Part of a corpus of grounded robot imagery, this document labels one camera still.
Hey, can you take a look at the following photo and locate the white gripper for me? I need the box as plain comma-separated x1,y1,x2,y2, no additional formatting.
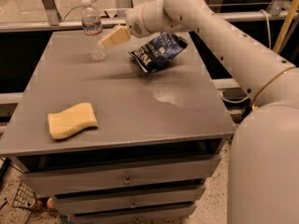
97,6,149,49

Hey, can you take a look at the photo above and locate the clear plastic water bottle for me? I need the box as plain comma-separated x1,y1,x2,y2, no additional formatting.
81,0,106,61

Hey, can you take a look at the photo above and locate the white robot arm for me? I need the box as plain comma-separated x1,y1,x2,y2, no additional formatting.
99,0,299,224

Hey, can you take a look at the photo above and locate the yellow sponge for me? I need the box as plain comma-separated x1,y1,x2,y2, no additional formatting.
48,103,98,140

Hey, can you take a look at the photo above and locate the blue chip bag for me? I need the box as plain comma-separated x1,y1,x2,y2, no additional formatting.
130,32,189,73

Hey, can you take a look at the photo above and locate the grey drawer cabinet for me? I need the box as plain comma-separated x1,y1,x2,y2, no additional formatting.
0,24,238,224

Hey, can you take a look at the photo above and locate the top grey drawer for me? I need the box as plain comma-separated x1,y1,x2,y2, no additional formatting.
22,155,221,196

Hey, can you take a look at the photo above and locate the grey drawer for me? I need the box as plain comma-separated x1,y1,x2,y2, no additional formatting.
54,185,206,215
22,155,221,196
73,203,195,224

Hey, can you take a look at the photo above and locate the grey metal railing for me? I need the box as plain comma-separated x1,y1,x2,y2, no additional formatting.
0,0,292,32

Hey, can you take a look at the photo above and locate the middle grey drawer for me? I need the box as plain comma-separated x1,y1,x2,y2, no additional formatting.
54,185,206,215

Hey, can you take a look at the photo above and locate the bottom grey drawer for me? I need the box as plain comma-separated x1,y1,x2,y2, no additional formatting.
73,203,195,224

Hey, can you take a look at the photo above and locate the white cable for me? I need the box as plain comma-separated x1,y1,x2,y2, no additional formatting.
218,9,273,105

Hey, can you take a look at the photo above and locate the yellow frame stand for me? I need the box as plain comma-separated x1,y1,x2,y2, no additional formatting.
273,0,299,53

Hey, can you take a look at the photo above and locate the wire basket on floor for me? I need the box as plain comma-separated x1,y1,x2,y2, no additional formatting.
12,182,39,210

